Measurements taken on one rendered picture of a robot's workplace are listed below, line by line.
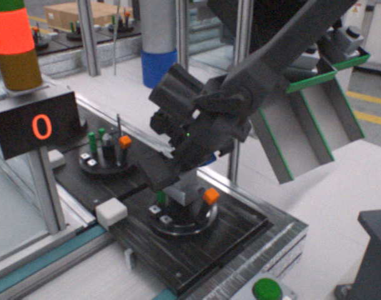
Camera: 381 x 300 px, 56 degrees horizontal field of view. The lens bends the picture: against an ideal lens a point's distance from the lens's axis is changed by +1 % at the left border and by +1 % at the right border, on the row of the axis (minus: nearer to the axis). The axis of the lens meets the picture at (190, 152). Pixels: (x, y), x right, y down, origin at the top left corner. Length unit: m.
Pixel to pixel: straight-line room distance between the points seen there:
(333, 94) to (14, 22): 0.74
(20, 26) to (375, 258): 0.60
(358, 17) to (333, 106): 3.66
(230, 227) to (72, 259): 0.30
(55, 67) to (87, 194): 1.06
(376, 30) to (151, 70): 3.39
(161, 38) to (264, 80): 1.07
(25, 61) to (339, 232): 0.72
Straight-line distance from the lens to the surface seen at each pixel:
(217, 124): 0.50
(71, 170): 0.88
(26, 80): 0.54
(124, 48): 1.94
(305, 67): 0.71
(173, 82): 0.51
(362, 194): 1.04
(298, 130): 0.86
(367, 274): 0.68
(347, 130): 0.98
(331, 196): 1.00
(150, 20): 1.50
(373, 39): 4.61
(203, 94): 0.49
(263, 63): 0.47
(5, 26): 0.52
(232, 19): 0.78
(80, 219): 0.77
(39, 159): 0.65
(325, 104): 0.97
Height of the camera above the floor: 1.45
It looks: 32 degrees down
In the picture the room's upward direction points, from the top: straight up
